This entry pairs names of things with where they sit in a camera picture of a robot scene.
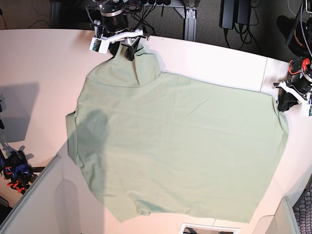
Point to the grey partition panel right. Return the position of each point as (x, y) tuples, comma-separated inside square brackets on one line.
[(282, 222)]

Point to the aluminium frame post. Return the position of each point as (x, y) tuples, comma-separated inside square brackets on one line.
[(188, 11)]

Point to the grey monitor back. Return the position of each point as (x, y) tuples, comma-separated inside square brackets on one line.
[(1, 110)]

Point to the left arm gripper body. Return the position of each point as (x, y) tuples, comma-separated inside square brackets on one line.
[(288, 89)]

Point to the blue orange clamp pile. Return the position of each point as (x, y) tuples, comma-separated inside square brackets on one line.
[(16, 171)]

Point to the grey partition panel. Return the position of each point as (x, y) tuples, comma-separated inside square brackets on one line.
[(282, 222), (50, 206)]

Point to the light green polo shirt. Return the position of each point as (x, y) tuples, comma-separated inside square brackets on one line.
[(152, 142)]

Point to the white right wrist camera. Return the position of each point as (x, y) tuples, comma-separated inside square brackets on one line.
[(99, 45)]

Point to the grey partition panel left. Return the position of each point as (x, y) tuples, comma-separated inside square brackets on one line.
[(50, 206)]

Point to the printed photo sheet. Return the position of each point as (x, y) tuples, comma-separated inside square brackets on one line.
[(188, 228)]

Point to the black box under table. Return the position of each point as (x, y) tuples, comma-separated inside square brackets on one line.
[(234, 11)]

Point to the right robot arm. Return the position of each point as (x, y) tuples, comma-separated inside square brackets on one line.
[(110, 21)]

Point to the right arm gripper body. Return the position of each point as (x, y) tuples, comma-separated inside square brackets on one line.
[(125, 38)]

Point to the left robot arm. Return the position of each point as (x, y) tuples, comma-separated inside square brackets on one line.
[(300, 69)]

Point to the white power strip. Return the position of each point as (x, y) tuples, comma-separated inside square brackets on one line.
[(165, 3)]

